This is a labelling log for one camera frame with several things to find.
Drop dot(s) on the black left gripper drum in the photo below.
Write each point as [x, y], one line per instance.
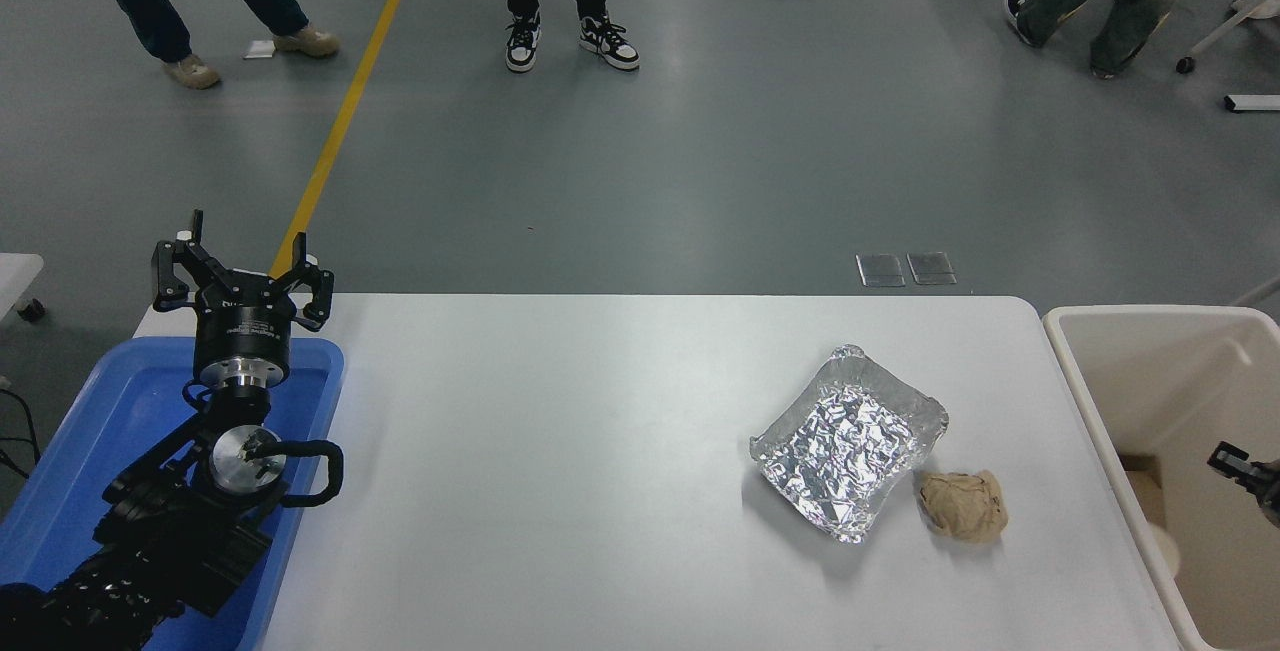
[245, 326]

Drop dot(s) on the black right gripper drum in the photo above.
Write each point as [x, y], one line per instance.
[1270, 491]

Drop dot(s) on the white paper cup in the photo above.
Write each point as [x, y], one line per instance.
[1163, 551]

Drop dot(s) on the large pale plastic bin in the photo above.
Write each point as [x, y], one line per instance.
[1170, 371]

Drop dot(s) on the blue plastic tray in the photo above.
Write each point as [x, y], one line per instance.
[120, 401]

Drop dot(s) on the white cart with caster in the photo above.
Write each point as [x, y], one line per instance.
[15, 276]

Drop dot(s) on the crumpled tan paper ball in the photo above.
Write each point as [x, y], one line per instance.
[962, 506]

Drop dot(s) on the metal floor plate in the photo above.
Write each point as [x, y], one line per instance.
[931, 268]
[881, 270]

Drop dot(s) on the white bar on floor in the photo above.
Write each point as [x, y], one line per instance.
[1252, 103]

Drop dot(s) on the crumpled foil tray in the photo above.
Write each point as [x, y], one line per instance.
[845, 441]

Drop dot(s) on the white chair base with casters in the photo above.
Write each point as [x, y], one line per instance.
[1235, 21]

